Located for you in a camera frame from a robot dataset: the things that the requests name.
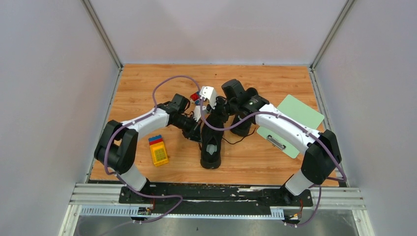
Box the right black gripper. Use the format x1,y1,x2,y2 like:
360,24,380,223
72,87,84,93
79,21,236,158
207,95,238,124

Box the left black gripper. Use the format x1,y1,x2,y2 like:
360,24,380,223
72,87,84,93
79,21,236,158
172,114,202,144

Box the black sneaker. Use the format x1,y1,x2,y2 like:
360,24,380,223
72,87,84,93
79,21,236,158
229,87,261,138
200,124,224,169

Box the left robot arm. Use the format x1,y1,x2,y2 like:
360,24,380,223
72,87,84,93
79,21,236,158
93,94,202,203

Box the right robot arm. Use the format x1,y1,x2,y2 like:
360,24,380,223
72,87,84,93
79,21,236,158
200,79,342,206

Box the toy brick car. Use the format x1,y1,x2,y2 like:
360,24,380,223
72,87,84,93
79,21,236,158
190,91,200,106

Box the yellow toy block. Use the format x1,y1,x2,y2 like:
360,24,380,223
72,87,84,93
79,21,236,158
148,135,169,167

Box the green clipboard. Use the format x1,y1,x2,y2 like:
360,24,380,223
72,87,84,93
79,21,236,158
255,94,324,159

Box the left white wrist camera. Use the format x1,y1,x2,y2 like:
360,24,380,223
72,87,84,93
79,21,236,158
193,105,202,121

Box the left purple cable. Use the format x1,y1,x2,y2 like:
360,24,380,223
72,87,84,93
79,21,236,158
103,75,201,200

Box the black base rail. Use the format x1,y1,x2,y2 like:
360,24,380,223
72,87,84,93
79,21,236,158
119,182,313,214

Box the white cable duct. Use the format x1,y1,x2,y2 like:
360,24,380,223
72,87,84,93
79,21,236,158
79,205,285,220

